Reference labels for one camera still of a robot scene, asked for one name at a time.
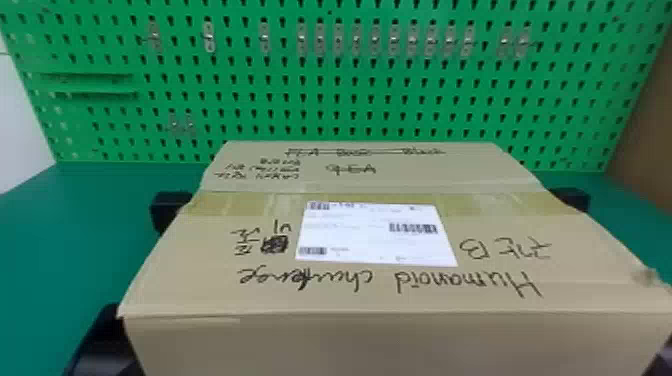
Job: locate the cardboard box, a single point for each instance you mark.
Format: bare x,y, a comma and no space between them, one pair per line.
367,294

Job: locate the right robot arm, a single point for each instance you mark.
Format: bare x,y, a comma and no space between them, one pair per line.
666,365

